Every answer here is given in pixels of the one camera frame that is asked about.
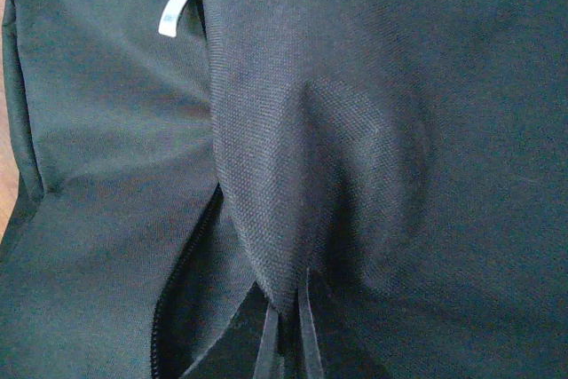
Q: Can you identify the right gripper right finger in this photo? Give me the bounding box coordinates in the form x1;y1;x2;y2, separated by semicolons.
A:
297;268;325;379

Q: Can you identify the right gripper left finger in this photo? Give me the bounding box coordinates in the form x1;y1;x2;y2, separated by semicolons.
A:
253;304;280;379

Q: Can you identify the black student bag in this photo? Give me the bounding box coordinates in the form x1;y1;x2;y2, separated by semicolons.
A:
1;0;567;378

